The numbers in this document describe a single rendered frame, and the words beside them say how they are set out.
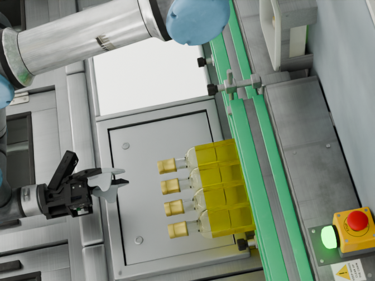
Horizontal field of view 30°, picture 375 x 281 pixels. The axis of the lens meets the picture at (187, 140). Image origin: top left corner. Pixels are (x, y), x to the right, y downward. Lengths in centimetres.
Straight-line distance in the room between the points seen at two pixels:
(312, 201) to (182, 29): 48
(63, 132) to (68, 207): 37
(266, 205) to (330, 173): 15
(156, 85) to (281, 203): 66
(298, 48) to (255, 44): 21
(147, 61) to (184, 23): 84
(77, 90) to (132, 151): 27
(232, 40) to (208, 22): 63
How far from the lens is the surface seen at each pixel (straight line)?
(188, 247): 176
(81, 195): 170
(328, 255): 144
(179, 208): 165
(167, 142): 190
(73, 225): 186
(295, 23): 157
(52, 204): 171
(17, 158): 203
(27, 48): 131
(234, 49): 185
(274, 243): 147
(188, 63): 204
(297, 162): 153
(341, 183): 151
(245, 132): 159
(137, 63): 206
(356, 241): 138
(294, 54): 166
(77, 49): 129
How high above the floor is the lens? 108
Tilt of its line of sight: level
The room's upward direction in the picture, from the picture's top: 101 degrees counter-clockwise
